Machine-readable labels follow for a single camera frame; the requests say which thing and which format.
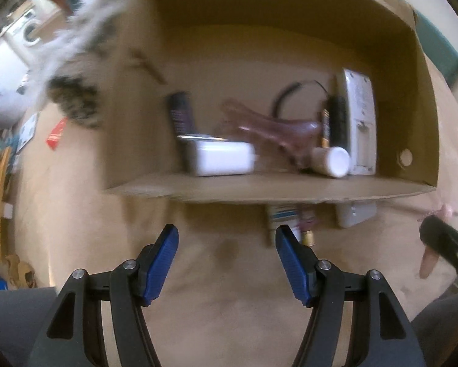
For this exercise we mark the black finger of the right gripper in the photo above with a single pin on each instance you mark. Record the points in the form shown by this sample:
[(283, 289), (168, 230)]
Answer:
[(448, 245)]

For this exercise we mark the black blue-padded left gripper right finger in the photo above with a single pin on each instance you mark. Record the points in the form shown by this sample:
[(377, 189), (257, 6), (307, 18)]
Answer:
[(381, 334)]

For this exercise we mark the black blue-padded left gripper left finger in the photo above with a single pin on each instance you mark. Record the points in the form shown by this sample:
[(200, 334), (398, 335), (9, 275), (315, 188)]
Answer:
[(72, 334)]

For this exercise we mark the pink cloud-shaped case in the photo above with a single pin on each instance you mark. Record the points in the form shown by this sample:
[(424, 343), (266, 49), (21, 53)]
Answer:
[(429, 234)]

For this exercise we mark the white bottle red label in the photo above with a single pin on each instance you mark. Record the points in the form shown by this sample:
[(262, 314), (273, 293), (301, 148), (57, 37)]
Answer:
[(353, 213)]

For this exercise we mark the white round cap bottle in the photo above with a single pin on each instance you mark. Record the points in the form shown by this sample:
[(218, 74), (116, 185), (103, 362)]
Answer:
[(330, 161)]

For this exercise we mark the white remote control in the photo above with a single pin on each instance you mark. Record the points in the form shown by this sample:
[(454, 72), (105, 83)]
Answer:
[(358, 96)]

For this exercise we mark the small black gold battery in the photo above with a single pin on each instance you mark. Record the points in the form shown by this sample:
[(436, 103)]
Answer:
[(325, 129)]

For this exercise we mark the black cable device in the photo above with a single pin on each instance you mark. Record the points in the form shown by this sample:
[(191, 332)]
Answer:
[(311, 108)]

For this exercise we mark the black lighter with red print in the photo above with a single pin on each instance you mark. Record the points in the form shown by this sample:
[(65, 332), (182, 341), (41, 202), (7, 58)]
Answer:
[(181, 116)]

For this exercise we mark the white pill bottle blue label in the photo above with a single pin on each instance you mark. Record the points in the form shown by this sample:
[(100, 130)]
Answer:
[(278, 215)]

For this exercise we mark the grey chair seat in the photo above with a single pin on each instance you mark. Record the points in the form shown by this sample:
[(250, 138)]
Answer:
[(22, 313)]

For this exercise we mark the pink patterned lip balm tube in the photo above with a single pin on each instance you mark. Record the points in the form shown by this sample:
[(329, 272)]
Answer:
[(307, 222)]

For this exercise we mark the teal cushion orange stripe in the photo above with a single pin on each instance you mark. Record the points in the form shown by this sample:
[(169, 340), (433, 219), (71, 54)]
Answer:
[(436, 46)]

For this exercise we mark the red package on floor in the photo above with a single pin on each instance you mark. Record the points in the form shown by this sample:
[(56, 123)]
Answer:
[(54, 137)]

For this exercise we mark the brown cardboard box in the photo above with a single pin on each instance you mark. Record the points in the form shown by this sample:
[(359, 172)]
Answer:
[(249, 50)]

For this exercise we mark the grey plastic bag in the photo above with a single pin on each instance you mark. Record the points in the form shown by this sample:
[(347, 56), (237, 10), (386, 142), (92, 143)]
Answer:
[(13, 106)]

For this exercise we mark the leopard print fluffy blanket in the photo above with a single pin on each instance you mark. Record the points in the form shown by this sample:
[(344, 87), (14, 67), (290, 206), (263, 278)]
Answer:
[(69, 68)]

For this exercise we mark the white washing machine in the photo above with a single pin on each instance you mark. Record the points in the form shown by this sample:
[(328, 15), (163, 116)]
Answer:
[(23, 33)]

